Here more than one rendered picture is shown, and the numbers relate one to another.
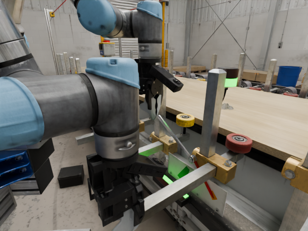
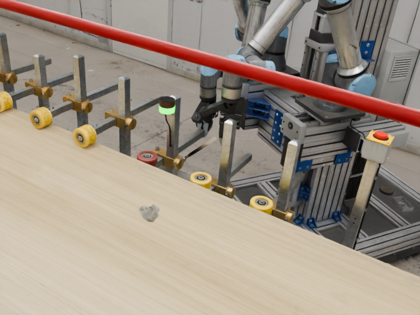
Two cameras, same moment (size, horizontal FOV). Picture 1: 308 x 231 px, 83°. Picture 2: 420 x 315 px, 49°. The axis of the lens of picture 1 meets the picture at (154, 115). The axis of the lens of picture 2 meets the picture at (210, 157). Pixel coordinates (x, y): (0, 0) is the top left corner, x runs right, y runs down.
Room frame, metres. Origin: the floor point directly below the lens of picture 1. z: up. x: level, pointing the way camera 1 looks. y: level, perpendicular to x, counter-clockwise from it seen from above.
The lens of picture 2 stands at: (2.02, -0.72, 1.83)
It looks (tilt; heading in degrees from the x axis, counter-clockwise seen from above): 30 degrees down; 155
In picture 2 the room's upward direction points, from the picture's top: 5 degrees clockwise
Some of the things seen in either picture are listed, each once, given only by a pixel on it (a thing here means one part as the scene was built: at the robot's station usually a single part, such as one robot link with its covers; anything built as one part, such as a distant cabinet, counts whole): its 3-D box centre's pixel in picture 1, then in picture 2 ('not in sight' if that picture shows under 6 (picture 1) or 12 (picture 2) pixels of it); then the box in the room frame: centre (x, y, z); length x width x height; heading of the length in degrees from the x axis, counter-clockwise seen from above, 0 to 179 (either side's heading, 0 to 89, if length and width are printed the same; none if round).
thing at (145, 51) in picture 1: (149, 51); (231, 91); (0.59, 0.01, 1.18); 0.08 x 0.08 x 0.05
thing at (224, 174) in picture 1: (212, 162); (167, 159); (0.47, -0.19, 0.85); 0.14 x 0.06 x 0.05; 36
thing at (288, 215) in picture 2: (134, 123); (275, 211); (0.87, 0.11, 0.81); 0.14 x 0.06 x 0.05; 36
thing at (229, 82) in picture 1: (225, 80); (167, 108); (0.52, -0.21, 1.10); 0.06 x 0.06 x 0.02
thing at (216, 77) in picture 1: (207, 145); (172, 149); (0.49, -0.17, 0.90); 0.04 x 0.04 x 0.48; 36
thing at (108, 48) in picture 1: (107, 49); (377, 147); (1.10, 0.28, 1.18); 0.07 x 0.07 x 0.08; 36
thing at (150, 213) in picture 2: (226, 105); (149, 210); (0.87, -0.38, 0.91); 0.09 x 0.07 x 0.02; 160
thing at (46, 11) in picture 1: (55, 47); not in sight; (2.78, 1.45, 1.20); 0.15 x 0.12 x 1.00; 36
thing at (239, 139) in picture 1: (236, 151); (147, 167); (0.52, -0.29, 0.85); 0.08 x 0.08 x 0.11
